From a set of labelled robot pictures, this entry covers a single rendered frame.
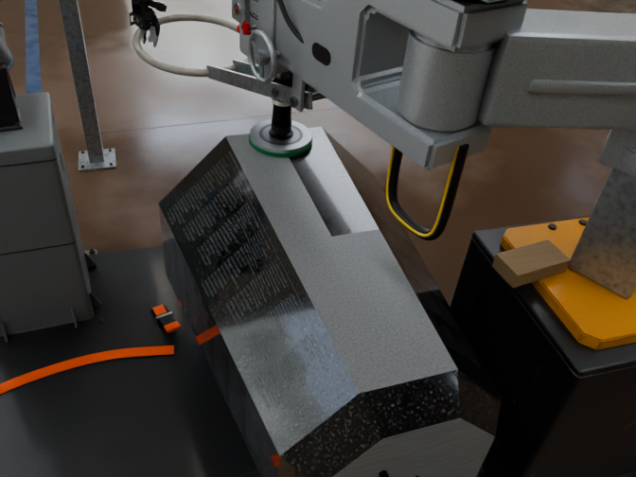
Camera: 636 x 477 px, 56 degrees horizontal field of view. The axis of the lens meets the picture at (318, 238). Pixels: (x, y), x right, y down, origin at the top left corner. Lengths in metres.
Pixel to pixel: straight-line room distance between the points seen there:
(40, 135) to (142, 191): 1.23
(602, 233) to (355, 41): 0.88
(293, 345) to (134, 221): 1.83
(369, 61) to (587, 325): 0.91
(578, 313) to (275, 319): 0.84
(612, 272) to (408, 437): 0.83
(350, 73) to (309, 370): 0.72
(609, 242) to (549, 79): 0.62
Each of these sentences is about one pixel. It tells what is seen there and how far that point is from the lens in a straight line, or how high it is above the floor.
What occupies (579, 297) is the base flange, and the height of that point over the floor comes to 0.78.
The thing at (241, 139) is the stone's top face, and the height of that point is 0.87.
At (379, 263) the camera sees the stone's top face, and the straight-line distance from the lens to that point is 1.64.
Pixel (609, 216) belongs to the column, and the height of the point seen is 1.00.
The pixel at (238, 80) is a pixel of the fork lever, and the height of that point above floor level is 1.02.
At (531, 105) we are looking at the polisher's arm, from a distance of 1.44.
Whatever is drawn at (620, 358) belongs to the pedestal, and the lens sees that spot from 1.82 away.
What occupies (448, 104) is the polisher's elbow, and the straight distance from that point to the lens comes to 1.36.
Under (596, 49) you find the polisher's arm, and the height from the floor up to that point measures 1.49.
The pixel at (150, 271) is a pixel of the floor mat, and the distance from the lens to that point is 2.86.
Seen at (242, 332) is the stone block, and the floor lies 0.71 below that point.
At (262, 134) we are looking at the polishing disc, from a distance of 2.09.
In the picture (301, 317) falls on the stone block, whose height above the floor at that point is 0.83.
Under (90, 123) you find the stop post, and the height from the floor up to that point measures 0.26.
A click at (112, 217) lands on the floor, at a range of 3.23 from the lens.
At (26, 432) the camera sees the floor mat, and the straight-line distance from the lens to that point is 2.42.
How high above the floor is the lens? 1.94
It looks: 39 degrees down
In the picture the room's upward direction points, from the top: 6 degrees clockwise
